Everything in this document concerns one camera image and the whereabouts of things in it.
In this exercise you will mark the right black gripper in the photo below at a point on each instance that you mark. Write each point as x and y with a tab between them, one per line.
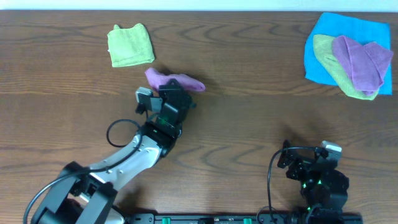
300	165

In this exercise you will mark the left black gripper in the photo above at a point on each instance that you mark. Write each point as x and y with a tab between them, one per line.
165	88

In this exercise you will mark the purple cloth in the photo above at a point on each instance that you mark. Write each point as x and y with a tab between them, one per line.
156	79
365	65

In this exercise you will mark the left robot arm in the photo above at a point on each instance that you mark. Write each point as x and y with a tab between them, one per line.
87	194

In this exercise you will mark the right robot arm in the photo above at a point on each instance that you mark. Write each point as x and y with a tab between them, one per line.
324	188

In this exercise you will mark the folded green cloth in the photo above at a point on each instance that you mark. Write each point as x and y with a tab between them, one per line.
130	47

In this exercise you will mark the green cloth in pile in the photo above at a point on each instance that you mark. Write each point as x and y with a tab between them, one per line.
322	47

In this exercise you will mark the purple cloth in pile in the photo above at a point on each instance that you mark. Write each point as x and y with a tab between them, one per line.
365	65

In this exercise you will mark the blue cloth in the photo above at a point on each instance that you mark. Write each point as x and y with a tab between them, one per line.
359	30

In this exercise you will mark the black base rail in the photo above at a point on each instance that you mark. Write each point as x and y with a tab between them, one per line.
148	218

